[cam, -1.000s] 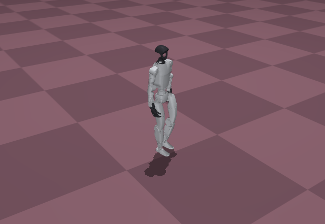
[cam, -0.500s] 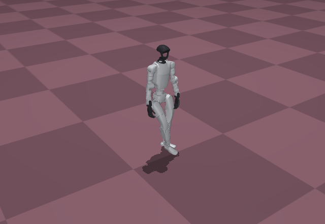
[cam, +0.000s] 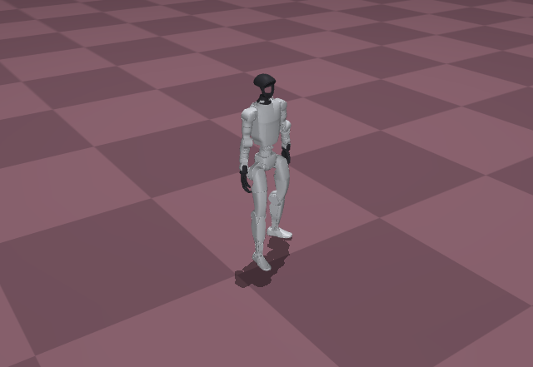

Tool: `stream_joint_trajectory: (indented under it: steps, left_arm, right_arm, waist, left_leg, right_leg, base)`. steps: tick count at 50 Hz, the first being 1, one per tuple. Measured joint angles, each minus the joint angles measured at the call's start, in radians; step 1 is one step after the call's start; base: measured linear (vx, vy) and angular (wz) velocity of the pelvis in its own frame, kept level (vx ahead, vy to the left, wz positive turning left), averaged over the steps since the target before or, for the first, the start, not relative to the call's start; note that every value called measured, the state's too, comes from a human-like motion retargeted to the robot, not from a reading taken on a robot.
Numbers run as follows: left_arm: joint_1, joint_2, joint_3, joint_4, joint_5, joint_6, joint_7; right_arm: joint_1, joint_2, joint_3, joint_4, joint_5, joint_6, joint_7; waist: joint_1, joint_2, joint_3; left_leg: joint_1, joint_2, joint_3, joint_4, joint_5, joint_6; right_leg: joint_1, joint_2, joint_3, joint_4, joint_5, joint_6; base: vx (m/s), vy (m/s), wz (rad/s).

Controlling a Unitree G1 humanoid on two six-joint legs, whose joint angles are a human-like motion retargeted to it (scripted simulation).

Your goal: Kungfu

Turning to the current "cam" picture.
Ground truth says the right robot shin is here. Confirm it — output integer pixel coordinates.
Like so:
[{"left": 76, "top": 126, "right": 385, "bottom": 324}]
[{"left": 251, "top": 211, "right": 266, "bottom": 258}]

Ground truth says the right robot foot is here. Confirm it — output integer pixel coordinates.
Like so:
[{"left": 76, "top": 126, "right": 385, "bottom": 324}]
[{"left": 252, "top": 252, "right": 271, "bottom": 270}]

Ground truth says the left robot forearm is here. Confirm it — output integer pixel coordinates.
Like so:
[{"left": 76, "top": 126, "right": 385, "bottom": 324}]
[{"left": 280, "top": 128, "right": 291, "bottom": 149}]

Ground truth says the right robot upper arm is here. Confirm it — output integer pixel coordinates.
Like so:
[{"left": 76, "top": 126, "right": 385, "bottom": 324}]
[{"left": 241, "top": 107, "right": 257, "bottom": 147}]

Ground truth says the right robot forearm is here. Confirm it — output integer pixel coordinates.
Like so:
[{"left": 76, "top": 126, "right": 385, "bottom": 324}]
[{"left": 239, "top": 138, "right": 250, "bottom": 171}]

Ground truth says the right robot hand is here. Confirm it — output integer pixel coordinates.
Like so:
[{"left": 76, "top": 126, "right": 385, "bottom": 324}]
[{"left": 240, "top": 165, "right": 252, "bottom": 193}]

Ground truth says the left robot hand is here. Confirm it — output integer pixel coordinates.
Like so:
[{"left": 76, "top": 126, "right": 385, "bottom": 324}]
[{"left": 281, "top": 144, "right": 291, "bottom": 165}]

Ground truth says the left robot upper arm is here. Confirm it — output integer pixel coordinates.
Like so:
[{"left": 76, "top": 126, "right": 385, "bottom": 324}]
[{"left": 275, "top": 98, "right": 291, "bottom": 132}]

